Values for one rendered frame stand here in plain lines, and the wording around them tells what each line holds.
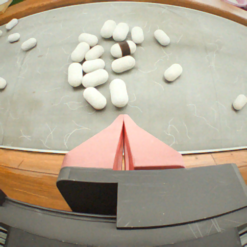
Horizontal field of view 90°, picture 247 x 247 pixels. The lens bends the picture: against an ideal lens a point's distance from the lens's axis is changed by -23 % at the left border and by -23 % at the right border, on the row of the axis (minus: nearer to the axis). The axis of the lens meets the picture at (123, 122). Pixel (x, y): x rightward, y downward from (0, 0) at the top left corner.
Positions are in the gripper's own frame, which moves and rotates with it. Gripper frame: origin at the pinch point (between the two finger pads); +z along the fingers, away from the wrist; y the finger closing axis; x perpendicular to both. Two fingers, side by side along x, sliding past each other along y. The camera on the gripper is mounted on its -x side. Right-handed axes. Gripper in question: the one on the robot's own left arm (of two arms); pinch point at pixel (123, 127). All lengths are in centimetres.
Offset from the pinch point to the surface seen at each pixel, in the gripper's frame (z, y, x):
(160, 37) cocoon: 15.8, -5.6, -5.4
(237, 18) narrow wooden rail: 25.5, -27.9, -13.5
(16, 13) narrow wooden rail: 25.0, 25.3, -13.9
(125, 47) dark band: 13.1, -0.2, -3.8
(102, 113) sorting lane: 7.4, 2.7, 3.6
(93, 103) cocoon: 7.0, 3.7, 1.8
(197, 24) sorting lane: 22.1, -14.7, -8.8
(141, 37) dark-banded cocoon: 15.4, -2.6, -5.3
